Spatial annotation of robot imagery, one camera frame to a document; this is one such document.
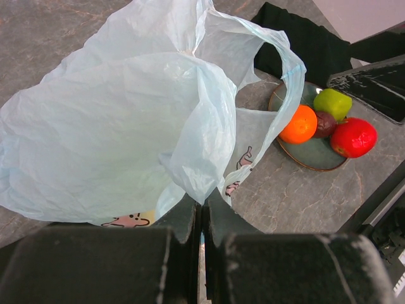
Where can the dark purple plum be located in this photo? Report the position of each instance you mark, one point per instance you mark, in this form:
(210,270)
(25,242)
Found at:
(326,124)

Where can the light blue plastic bag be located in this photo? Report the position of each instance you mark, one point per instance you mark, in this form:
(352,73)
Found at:
(168,98)

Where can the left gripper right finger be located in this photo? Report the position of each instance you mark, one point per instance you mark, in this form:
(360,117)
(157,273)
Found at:
(245,265)

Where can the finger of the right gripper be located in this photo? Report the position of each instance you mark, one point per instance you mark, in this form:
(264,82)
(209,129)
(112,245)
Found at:
(384,45)
(379,86)

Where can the dark fruit plate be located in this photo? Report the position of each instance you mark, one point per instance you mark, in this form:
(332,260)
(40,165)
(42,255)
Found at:
(315,154)

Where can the green pear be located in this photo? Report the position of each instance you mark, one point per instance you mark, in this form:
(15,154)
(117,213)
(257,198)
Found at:
(333,102)

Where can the orange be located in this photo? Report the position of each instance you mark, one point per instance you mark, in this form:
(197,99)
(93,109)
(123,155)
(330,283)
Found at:
(301,127)

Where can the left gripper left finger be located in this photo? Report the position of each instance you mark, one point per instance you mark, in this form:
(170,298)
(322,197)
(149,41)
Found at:
(88,264)

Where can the right black cloth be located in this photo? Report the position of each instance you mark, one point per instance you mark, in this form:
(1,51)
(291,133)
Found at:
(322,52)

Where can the red apple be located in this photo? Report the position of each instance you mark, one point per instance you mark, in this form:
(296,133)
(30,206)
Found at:
(353,138)

